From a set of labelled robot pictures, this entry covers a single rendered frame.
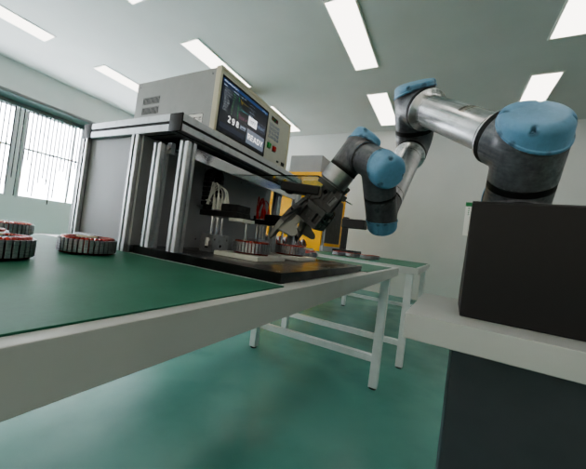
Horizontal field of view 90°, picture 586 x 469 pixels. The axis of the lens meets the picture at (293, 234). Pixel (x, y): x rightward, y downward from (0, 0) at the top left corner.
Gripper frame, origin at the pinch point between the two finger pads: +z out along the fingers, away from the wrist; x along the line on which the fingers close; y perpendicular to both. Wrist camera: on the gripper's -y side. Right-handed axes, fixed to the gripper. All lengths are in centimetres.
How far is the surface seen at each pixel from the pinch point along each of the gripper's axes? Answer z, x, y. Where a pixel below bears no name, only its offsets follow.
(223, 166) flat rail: -5.3, -5.9, -26.3
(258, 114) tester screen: -22.9, 11.7, -42.0
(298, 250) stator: 5.8, 21.6, -2.3
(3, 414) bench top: 2, -62, 21
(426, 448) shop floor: 47, 77, 81
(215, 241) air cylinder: 14.8, -2.4, -16.2
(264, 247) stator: 5.1, -1.2, -1.9
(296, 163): 1, 372, -243
